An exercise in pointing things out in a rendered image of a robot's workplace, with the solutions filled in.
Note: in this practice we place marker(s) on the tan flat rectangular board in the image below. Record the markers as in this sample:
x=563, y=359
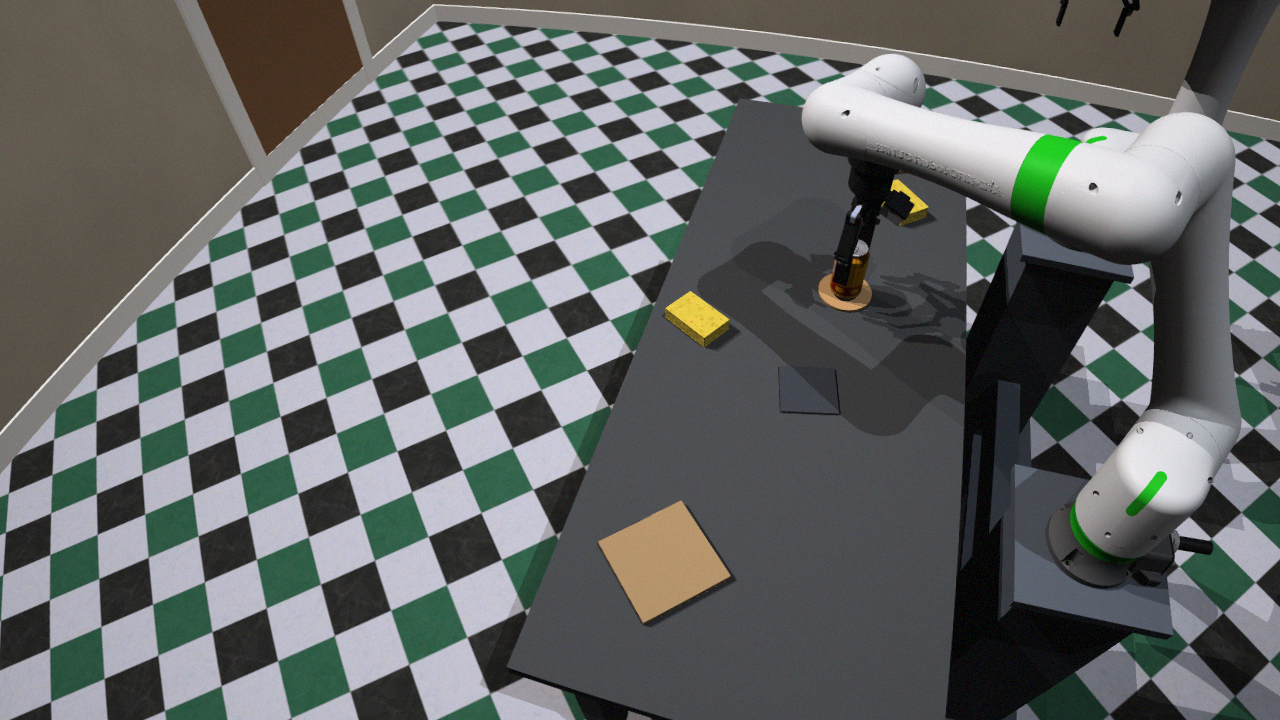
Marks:
x=663, y=562

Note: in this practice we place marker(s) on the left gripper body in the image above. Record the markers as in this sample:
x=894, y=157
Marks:
x=867, y=189

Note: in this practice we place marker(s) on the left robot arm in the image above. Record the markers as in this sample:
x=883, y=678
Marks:
x=1124, y=207

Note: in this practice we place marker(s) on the yellow and red drink can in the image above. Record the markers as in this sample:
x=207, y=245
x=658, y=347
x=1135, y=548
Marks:
x=856, y=276

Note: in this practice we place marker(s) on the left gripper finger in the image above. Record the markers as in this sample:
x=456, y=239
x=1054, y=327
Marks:
x=868, y=230
x=848, y=242

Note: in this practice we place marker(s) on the yellow sponge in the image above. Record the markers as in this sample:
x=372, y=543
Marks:
x=920, y=209
x=697, y=319

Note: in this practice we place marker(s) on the tan round disc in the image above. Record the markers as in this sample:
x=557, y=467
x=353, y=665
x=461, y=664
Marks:
x=845, y=305

